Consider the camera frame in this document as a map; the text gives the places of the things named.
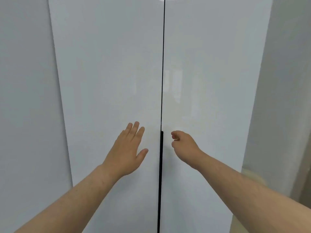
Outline person's right hand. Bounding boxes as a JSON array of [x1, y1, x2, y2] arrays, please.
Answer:
[[171, 130, 207, 171]]

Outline person's left hand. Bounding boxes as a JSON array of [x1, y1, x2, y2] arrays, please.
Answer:
[[101, 121, 149, 179]]

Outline white wardrobe door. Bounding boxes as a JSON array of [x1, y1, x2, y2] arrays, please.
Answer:
[[47, 0, 166, 233], [158, 0, 274, 233]]

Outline person's left forearm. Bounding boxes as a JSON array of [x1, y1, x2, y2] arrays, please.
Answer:
[[14, 164, 122, 233]]

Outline person's right forearm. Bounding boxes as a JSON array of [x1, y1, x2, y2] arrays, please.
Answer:
[[195, 152, 311, 233]]

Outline black door handle strip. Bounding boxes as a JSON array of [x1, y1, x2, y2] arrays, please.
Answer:
[[157, 130, 164, 233]]

